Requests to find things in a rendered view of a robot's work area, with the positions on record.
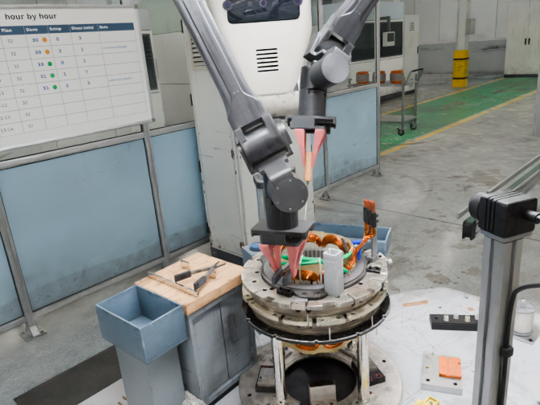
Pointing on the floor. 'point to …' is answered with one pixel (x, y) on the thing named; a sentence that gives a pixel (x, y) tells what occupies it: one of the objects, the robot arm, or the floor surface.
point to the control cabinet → (411, 23)
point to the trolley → (403, 104)
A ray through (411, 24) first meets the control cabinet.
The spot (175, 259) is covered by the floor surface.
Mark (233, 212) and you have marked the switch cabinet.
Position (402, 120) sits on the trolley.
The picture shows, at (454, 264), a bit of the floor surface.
